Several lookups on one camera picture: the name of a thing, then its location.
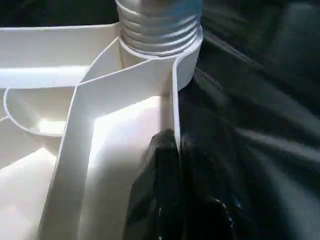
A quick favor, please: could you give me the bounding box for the white plastic table top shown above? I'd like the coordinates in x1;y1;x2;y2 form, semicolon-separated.
0;22;204;240

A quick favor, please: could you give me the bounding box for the black table mat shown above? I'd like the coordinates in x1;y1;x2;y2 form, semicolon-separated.
175;0;320;240

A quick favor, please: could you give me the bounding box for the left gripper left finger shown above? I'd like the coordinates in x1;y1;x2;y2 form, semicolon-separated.
122;128;184;240

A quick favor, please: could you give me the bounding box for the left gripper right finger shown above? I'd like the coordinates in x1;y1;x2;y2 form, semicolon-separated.
181;139;242;240

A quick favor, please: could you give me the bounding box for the white plastic table leg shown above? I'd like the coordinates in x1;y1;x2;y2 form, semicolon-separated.
114;0;204;57

